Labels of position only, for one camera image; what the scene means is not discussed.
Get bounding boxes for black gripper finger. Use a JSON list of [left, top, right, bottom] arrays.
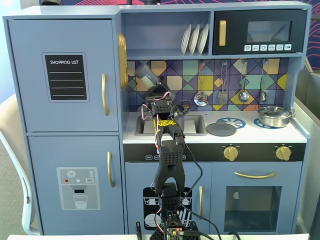
[[149, 81, 168, 91]]

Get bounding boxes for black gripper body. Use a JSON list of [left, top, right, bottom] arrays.
[[145, 87, 174, 103]]

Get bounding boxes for gray salt shaker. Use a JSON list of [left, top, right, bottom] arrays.
[[134, 63, 162, 88]]

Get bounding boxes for gray sink basin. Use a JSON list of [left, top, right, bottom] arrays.
[[134, 114, 208, 137]]

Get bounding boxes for metal skimmer spoon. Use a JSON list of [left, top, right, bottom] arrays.
[[193, 61, 209, 107]]

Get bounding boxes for gold toy telephone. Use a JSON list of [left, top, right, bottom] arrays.
[[117, 32, 129, 89]]

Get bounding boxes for white toy plate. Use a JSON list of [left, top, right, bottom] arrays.
[[180, 23, 192, 56], [197, 23, 210, 55], [188, 23, 201, 56]]

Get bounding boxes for blue toy kitchen unit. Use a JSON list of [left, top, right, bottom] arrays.
[[2, 1, 313, 236]]

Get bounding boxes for metal slotted spatula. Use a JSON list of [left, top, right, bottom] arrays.
[[216, 61, 229, 106]]

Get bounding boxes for gray pot lid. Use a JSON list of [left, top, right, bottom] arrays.
[[206, 121, 238, 137]]

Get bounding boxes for metal ladle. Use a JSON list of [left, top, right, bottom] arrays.
[[237, 59, 250, 103]]

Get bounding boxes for gold stove knob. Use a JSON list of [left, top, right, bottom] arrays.
[[223, 146, 239, 162], [275, 146, 292, 161]]

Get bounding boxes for black microwave door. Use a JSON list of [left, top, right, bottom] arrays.
[[212, 9, 308, 55]]

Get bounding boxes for metal serving spoon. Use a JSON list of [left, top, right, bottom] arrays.
[[259, 59, 270, 103]]

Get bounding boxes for oven door with window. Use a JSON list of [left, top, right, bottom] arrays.
[[211, 162, 303, 235]]

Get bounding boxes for steel pot with lid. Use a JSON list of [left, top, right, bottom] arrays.
[[254, 105, 294, 128]]

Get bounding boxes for freezer door with dispenser print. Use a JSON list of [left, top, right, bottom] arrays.
[[27, 135, 125, 235]]

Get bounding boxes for fridge door with shopping list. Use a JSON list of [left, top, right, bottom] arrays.
[[7, 19, 120, 133]]

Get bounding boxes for motor controller board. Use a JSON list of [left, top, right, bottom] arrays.
[[164, 226, 186, 238]]

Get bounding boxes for beige office chair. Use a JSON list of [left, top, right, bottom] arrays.
[[0, 93, 41, 236]]

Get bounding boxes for gold fridge door handle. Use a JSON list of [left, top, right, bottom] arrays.
[[101, 72, 110, 117]]

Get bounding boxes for gold microwave door handle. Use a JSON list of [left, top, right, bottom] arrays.
[[218, 20, 227, 47]]

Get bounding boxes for black camera cable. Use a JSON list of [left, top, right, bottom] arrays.
[[171, 99, 222, 237]]

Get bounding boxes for gold freezer door handle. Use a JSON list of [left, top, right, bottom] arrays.
[[107, 151, 115, 188]]

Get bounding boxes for gold cupboard door handle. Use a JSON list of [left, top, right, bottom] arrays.
[[199, 185, 204, 217]]

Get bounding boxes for gold oven door handle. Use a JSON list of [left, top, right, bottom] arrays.
[[234, 171, 278, 180]]

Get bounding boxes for robot arm base plate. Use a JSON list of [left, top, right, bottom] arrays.
[[149, 219, 201, 240]]

